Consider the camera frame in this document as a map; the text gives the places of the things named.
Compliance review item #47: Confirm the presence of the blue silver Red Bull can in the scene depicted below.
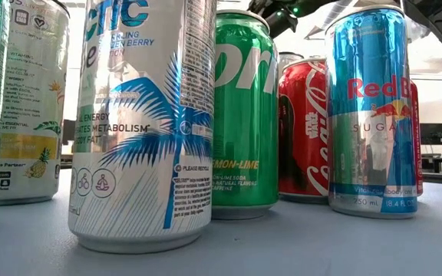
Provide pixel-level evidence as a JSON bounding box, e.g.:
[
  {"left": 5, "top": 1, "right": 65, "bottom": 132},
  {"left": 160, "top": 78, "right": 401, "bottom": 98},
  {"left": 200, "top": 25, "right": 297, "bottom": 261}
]
[{"left": 323, "top": 4, "right": 420, "bottom": 220}]

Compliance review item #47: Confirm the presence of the white Celsius can blue palm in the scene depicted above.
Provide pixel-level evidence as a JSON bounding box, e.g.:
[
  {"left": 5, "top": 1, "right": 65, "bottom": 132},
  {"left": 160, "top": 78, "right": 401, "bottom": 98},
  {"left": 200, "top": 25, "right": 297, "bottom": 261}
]
[{"left": 67, "top": 0, "right": 218, "bottom": 255}]

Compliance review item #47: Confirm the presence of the blue table mat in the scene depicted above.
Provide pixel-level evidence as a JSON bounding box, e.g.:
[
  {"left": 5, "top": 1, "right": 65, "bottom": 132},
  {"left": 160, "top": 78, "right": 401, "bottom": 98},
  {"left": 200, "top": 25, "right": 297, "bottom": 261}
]
[{"left": 0, "top": 168, "right": 442, "bottom": 276}]

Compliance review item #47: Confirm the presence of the red Coca-Cola can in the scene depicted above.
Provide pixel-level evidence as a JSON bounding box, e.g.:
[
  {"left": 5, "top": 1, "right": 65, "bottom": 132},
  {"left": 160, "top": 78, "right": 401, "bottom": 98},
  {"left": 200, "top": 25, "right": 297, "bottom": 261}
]
[
  {"left": 410, "top": 80, "right": 424, "bottom": 197},
  {"left": 277, "top": 56, "right": 332, "bottom": 204}
]

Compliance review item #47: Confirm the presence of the black monitor on stand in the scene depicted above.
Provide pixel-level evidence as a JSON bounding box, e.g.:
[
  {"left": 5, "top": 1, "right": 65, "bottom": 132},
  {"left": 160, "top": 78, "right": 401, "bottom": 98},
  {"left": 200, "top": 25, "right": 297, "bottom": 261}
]
[{"left": 419, "top": 122, "right": 442, "bottom": 174}]

